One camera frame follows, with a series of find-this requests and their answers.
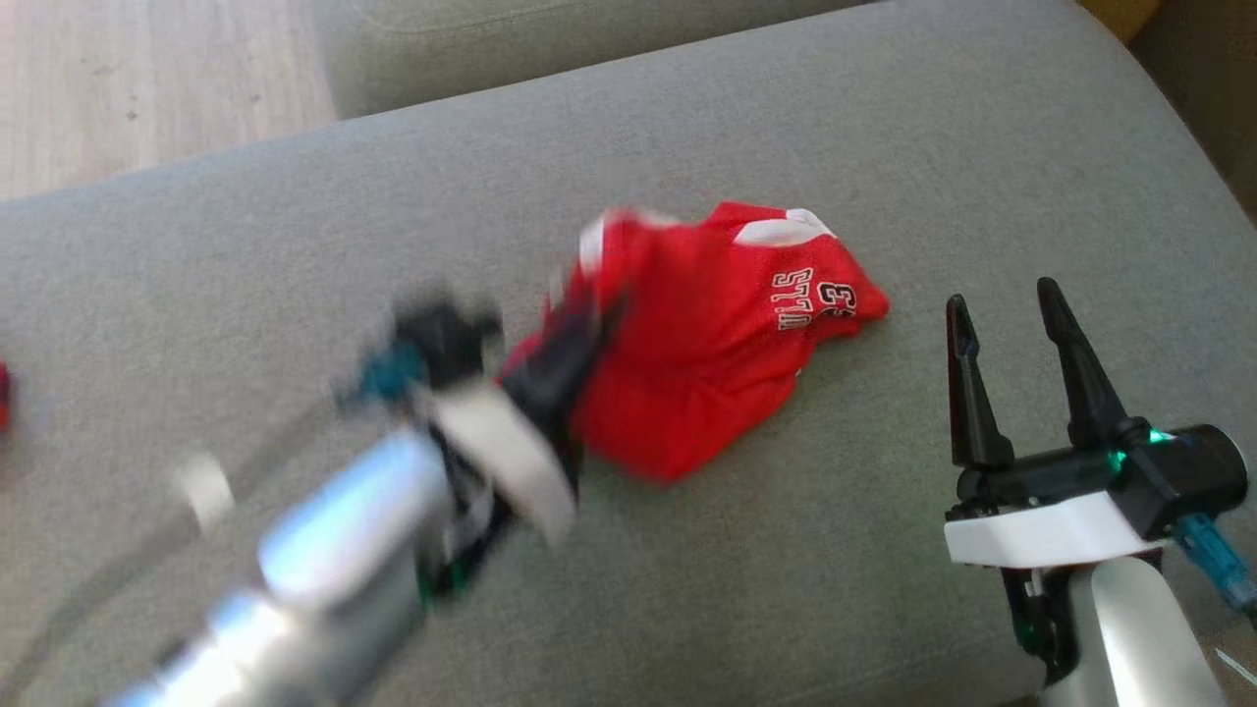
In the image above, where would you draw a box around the grey fabric sofa section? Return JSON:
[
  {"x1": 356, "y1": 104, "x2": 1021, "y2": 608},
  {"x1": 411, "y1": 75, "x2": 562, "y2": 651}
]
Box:
[{"x1": 314, "y1": 0, "x2": 885, "y2": 121}]

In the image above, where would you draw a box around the yellow object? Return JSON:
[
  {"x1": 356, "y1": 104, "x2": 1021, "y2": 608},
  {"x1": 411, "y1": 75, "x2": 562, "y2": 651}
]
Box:
[{"x1": 1075, "y1": 0, "x2": 1167, "y2": 45}]

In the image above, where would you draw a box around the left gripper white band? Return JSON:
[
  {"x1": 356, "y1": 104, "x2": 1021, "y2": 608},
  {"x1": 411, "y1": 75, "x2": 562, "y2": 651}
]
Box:
[{"x1": 427, "y1": 290, "x2": 629, "y2": 547}]

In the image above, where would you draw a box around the right gripper cable blue plug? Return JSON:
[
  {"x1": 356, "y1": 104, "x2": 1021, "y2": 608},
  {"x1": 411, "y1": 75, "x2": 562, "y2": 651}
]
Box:
[{"x1": 1172, "y1": 513, "x2": 1257, "y2": 620}]

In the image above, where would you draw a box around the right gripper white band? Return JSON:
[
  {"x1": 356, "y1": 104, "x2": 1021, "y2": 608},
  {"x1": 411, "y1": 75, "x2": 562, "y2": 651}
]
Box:
[{"x1": 943, "y1": 277, "x2": 1170, "y2": 688}]

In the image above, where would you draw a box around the red basketball jersey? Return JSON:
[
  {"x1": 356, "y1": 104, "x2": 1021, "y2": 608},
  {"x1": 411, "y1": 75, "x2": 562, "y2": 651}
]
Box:
[{"x1": 499, "y1": 201, "x2": 891, "y2": 484}]

